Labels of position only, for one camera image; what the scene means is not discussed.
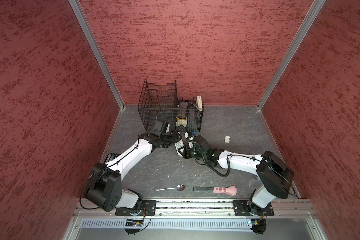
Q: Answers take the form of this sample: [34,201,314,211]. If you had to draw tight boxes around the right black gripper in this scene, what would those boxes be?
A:
[177,145,207,160]

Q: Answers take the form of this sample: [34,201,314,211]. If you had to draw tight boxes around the white air conditioner remote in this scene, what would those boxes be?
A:
[175,140,185,157]

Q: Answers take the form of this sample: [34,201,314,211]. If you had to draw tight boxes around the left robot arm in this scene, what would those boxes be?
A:
[81,120,182,214]

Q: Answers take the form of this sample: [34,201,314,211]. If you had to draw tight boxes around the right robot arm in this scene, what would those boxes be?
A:
[175,135,296,212]

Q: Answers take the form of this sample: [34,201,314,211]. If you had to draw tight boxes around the yellow black brush in basket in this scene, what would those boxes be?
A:
[176,102,189,127]

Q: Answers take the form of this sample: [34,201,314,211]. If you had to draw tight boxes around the metal spoon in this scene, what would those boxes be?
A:
[155,184,185,192]

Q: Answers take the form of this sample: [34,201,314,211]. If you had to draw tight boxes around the wooden sticks in basket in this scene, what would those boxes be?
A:
[196,96,203,112]

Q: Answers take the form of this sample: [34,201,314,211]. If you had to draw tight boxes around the pink cat paw spatula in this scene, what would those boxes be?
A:
[193,186,238,196]

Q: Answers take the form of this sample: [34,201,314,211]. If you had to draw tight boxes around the black calculator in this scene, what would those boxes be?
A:
[104,154,120,164]

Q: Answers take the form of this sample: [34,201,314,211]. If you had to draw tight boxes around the black wire basket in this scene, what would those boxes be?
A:
[138,81,204,132]

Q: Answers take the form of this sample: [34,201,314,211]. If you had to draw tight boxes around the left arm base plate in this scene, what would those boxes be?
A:
[115,200,157,217]

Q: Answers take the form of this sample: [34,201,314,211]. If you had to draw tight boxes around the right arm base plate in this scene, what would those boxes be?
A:
[232,200,275,217]

